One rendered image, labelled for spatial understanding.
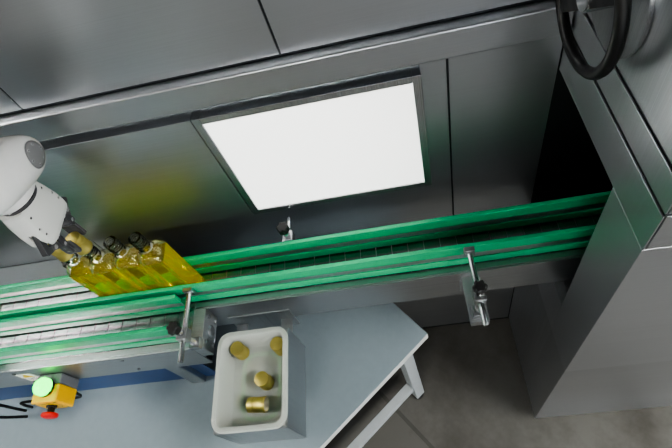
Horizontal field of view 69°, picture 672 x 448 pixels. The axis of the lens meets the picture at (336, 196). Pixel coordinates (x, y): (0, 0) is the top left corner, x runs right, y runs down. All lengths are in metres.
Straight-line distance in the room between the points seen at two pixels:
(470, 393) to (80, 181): 1.60
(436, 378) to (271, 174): 1.32
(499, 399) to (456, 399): 0.16
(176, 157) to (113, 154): 0.12
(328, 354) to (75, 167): 0.80
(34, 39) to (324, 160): 0.55
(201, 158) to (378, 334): 0.71
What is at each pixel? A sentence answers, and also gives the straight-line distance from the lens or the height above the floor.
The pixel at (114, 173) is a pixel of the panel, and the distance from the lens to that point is 1.13.
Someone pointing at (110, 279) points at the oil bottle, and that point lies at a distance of 1.23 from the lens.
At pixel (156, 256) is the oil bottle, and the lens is 1.13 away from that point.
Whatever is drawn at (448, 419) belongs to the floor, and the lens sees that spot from 2.12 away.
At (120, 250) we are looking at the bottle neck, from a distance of 1.15.
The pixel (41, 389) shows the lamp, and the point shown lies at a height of 1.02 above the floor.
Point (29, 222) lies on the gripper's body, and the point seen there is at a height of 1.48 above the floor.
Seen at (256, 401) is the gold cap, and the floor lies 0.97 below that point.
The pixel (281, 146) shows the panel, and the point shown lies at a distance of 1.00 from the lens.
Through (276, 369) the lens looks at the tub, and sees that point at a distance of 1.26.
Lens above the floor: 2.10
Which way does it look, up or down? 54 degrees down
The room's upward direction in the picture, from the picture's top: 21 degrees counter-clockwise
